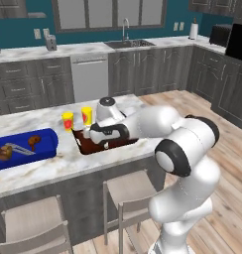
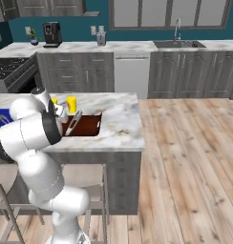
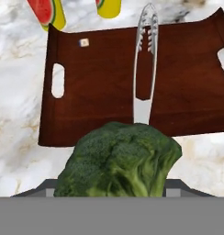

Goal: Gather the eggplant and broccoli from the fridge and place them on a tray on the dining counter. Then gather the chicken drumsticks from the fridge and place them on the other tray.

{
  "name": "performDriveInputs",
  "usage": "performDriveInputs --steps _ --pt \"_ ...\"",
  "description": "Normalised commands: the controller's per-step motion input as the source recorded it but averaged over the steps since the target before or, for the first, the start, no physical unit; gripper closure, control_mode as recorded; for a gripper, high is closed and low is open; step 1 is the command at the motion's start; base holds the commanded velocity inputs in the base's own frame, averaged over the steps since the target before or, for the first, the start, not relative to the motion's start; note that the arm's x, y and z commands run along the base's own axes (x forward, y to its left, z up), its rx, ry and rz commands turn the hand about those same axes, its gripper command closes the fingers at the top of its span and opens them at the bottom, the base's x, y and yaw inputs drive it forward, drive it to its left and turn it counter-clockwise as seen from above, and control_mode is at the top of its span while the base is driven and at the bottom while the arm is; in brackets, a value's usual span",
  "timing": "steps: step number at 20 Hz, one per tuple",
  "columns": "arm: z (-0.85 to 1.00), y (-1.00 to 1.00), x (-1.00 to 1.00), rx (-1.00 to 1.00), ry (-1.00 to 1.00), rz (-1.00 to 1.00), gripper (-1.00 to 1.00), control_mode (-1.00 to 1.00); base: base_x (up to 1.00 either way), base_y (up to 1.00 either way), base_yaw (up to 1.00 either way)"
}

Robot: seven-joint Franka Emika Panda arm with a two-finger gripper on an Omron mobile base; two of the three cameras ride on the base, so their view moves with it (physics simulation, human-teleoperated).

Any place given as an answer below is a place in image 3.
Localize dark brown wooden tray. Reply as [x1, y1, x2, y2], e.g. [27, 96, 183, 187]
[38, 6, 224, 148]

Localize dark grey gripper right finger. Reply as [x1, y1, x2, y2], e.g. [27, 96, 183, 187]
[162, 178, 217, 198]

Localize green broccoli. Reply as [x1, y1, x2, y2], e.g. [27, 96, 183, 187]
[52, 121, 183, 198]

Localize white plastic tongs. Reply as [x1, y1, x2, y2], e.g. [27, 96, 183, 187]
[132, 3, 160, 126]

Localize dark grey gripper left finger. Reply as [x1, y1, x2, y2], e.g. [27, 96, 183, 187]
[11, 179, 60, 198]

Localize yellow can with watermelon print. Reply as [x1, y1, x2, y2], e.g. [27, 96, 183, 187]
[27, 0, 67, 32]
[95, 0, 122, 19]

